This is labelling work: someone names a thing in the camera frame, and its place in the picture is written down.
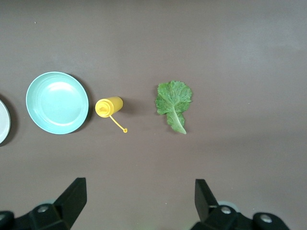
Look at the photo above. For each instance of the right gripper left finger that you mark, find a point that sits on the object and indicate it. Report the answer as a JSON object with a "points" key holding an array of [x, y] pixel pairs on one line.
{"points": [[62, 208]]}

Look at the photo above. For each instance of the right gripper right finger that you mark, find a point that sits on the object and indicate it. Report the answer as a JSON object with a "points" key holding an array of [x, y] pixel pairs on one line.
{"points": [[216, 218]]}

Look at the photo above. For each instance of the yellow mustard squeeze bottle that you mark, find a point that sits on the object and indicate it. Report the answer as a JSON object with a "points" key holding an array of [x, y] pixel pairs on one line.
{"points": [[109, 106]]}

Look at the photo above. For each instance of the beige plate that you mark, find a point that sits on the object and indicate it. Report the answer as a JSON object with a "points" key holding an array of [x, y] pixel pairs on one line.
{"points": [[3, 122]]}

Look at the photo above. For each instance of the mint green plate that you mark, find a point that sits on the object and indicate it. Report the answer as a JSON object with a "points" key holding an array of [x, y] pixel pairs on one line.
{"points": [[57, 103]]}

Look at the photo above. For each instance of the green lettuce leaf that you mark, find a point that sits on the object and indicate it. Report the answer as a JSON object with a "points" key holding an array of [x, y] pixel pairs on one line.
{"points": [[173, 100]]}

